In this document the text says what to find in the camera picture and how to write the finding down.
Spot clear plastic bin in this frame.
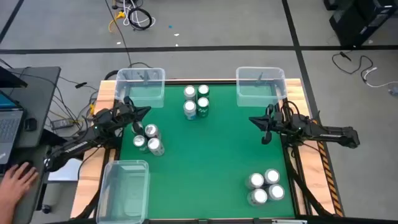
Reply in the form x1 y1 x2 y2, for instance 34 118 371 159
235 66 287 108
95 159 150 224
114 67 167 109

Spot long black cable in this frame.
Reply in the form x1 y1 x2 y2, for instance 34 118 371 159
104 0 134 68

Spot black equipment cases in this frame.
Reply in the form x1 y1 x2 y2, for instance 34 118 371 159
323 0 398 48

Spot white paper sheet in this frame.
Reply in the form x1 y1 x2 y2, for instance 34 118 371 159
47 157 82 182

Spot dark grey desk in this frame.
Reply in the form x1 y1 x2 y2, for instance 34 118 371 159
0 65 62 224

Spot white cable with plug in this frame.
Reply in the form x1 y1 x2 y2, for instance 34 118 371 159
360 66 398 89

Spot green table mat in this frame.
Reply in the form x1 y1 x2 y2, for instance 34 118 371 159
109 84 296 220

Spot black table frame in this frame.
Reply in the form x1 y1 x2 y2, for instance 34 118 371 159
70 77 346 224

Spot black coiled cable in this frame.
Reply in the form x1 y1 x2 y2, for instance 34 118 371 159
127 6 154 31

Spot yellow black hazard tape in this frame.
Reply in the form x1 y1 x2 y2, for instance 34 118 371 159
316 140 344 218

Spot person's hand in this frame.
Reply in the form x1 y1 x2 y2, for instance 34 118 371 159
0 164 40 208

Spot cable bundle on floor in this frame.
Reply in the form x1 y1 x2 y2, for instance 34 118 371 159
123 0 153 27

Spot grey laptop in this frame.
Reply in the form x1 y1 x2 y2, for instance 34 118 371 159
0 90 25 166

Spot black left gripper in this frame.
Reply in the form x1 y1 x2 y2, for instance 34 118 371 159
120 98 152 131

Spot thin black cable with plug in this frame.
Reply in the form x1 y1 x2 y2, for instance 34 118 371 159
331 50 374 75

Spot person's forearm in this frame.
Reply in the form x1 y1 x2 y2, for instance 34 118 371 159
0 198 16 224

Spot black monitor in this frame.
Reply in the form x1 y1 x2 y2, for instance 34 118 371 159
0 66 29 90

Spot thick black hose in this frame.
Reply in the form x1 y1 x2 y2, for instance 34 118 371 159
104 70 121 81

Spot black power adapter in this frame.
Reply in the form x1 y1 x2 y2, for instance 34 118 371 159
50 118 75 131

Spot yellow cable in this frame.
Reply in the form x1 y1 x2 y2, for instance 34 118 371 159
108 11 126 34

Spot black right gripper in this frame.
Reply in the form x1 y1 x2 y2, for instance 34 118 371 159
248 104 284 146

